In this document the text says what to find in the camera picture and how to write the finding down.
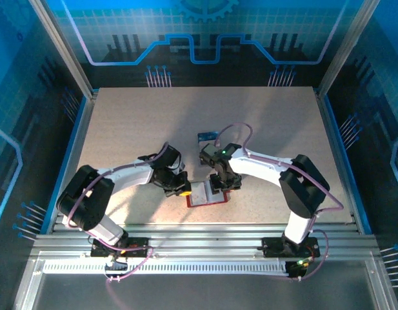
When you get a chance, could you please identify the aluminium cross rails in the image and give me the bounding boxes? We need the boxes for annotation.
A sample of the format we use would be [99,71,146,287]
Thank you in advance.
[29,222,380,259]

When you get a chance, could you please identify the red leather card holder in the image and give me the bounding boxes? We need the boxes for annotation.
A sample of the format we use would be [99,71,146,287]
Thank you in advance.
[185,180,234,209]

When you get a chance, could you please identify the aluminium frame post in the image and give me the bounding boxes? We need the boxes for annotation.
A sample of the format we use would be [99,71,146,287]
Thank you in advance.
[315,0,382,98]
[28,0,95,98]

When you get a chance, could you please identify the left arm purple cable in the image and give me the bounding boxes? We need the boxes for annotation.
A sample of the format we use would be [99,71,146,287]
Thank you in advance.
[66,141,170,284]

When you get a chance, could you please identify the black controller board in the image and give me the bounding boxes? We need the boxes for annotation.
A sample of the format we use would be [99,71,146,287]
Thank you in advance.
[286,256,315,279]

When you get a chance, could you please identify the grey metal shelf plate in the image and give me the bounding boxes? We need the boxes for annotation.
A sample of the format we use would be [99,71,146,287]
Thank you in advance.
[14,251,398,310]

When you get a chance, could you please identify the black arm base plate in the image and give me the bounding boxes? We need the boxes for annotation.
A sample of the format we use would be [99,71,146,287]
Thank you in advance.
[261,236,321,258]
[90,236,150,258]

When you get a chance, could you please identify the black white cable connector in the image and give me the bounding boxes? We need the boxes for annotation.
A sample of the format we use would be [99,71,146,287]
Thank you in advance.
[104,257,128,273]

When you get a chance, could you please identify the white slotted cable duct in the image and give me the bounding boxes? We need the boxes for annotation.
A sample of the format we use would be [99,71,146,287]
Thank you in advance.
[42,260,290,276]

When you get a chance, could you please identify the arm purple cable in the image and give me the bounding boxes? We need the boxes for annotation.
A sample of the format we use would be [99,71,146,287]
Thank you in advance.
[66,141,170,284]
[214,121,344,282]

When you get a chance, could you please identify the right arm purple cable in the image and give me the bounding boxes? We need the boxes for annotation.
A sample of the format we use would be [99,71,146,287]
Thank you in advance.
[214,121,344,282]

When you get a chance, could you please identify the blue edge strip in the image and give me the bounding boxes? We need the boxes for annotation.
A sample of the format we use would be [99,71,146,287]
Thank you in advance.
[39,87,92,234]
[323,93,373,235]

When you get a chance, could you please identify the aluminium side rail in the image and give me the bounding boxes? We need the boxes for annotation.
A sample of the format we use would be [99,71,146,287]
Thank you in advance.
[45,90,99,233]
[314,87,364,235]

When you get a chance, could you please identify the blue credit card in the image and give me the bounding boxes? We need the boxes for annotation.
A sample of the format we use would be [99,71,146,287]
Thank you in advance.
[197,130,219,142]

